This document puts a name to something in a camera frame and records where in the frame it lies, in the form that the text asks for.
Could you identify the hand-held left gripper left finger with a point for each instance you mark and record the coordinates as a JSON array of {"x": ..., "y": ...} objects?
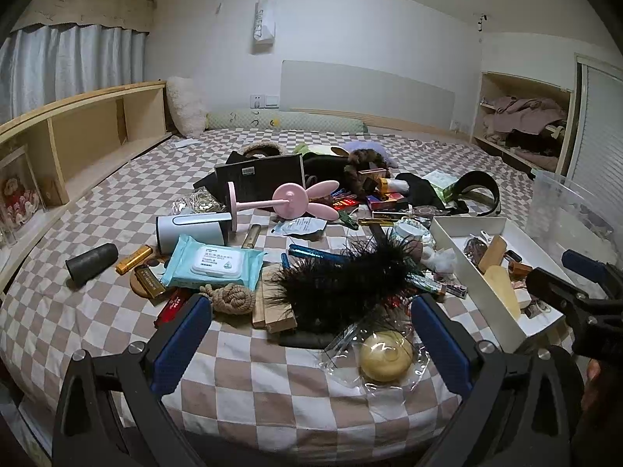
[{"x": 180, "y": 345}]

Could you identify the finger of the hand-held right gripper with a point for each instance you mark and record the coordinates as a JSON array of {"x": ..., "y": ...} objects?
[
  {"x": 550, "y": 287},
  {"x": 581, "y": 260}
]

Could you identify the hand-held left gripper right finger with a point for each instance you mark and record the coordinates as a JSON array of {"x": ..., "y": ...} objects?
[{"x": 440, "y": 343}]

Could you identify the yellow dome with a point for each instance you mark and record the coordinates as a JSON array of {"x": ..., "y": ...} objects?
[{"x": 384, "y": 355}]

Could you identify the white cardboard box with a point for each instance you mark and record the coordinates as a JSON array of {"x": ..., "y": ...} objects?
[{"x": 462, "y": 272}]

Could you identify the light wooden block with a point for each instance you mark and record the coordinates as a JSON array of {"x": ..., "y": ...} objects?
[{"x": 275, "y": 311}]

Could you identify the black feather duster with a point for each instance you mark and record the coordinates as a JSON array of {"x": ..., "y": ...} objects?
[{"x": 340, "y": 282}]

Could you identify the white square charger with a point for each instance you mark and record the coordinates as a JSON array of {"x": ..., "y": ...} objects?
[{"x": 524, "y": 299}]

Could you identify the pink bead bag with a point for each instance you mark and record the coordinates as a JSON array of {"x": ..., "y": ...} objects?
[{"x": 518, "y": 286}]

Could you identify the brown leather wallet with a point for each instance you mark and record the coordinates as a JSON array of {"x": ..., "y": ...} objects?
[{"x": 521, "y": 267}]

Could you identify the red rectangular pack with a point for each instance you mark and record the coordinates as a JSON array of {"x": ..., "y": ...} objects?
[{"x": 173, "y": 309}]

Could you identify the clear plastic storage bin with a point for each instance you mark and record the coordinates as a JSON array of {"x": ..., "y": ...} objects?
[{"x": 564, "y": 214}]

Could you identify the patterned flat packet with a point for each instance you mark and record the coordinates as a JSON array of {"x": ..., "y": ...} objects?
[{"x": 438, "y": 287}]

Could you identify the round wooden coaster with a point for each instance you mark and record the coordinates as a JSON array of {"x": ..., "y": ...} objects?
[{"x": 141, "y": 292}]

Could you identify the wooden board in box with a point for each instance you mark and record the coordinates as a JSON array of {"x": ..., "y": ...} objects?
[{"x": 492, "y": 253}]

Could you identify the brown white cupcake plush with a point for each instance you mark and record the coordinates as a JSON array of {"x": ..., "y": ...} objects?
[{"x": 438, "y": 260}]

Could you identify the teal wet wipes pack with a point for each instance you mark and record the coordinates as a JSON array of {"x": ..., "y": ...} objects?
[{"x": 209, "y": 262}]

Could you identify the gold lighter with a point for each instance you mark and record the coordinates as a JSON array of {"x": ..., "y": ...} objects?
[{"x": 132, "y": 260}]

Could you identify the white cylindrical appliance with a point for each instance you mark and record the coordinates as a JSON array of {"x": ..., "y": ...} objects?
[{"x": 190, "y": 233}]

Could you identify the white disc in clear wrap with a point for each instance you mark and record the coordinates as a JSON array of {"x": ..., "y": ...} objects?
[{"x": 411, "y": 231}]

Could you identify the black cylinder cup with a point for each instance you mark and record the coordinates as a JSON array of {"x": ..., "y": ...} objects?
[{"x": 90, "y": 265}]

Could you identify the black beige sun visor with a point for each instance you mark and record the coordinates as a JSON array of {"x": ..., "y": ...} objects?
[{"x": 482, "y": 187}]

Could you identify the white window blind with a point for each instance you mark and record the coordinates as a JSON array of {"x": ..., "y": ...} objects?
[{"x": 601, "y": 131}]

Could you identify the gold lipstick tube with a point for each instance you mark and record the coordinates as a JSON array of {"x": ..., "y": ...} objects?
[{"x": 252, "y": 236}]

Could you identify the green tissue box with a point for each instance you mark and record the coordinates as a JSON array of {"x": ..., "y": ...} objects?
[{"x": 440, "y": 187}]

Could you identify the red blue small box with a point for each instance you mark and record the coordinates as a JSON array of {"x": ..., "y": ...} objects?
[{"x": 384, "y": 202}]

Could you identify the black cloth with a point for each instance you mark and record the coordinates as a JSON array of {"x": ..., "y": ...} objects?
[{"x": 418, "y": 192}]

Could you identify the blue flat tool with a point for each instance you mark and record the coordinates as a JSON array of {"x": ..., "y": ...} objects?
[{"x": 316, "y": 254}]

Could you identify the green clip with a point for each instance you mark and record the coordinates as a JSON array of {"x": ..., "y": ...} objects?
[{"x": 346, "y": 219}]

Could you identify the pile of clothes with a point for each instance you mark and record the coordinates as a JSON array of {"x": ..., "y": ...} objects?
[{"x": 521, "y": 116}]

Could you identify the silver tube orange cap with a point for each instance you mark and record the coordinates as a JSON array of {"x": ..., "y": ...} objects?
[{"x": 396, "y": 185}]

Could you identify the white sachet packet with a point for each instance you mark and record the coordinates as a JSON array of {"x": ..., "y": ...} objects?
[{"x": 299, "y": 227}]

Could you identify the red glossy packet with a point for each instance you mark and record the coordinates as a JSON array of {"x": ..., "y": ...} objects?
[{"x": 345, "y": 202}]

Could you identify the pink rabbit-ear stand mirror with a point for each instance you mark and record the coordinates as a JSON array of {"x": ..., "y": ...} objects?
[{"x": 292, "y": 199}]

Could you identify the black box with label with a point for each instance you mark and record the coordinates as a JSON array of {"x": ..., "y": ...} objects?
[{"x": 258, "y": 177}]

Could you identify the wooden wardrobe niche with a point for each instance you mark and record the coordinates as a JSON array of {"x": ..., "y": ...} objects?
[{"x": 523, "y": 82}]

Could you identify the brown fuzzy plush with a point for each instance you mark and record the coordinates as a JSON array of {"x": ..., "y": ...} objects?
[{"x": 362, "y": 165}]

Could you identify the white paper slip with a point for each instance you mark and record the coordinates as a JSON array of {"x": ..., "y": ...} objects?
[{"x": 186, "y": 143}]

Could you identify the purple plush toy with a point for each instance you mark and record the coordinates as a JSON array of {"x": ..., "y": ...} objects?
[{"x": 375, "y": 148}]

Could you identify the black garment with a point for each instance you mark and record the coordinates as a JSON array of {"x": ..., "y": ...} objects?
[{"x": 326, "y": 170}]

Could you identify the brown fur headband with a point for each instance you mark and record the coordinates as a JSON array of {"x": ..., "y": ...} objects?
[{"x": 250, "y": 148}]

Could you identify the framed bear picture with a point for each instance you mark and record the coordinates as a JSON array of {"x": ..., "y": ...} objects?
[{"x": 19, "y": 199}]

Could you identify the wooden bedside shelf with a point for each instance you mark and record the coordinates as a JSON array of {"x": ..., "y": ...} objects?
[{"x": 87, "y": 131}]

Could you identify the white fluffy pillow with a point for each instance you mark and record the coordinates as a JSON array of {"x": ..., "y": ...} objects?
[{"x": 187, "y": 107}]

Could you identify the green bolster pillow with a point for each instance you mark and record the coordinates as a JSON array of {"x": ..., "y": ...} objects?
[{"x": 292, "y": 121}]

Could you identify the grey curtain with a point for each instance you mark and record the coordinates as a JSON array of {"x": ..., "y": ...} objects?
[{"x": 73, "y": 63}]

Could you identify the white hanging paper bag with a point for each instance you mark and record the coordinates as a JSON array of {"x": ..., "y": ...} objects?
[{"x": 264, "y": 19}]

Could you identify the white wall switches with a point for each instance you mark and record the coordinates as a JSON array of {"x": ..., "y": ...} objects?
[{"x": 265, "y": 102}]

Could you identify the white wall panel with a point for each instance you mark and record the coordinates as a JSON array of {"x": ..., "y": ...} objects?
[{"x": 365, "y": 92}]

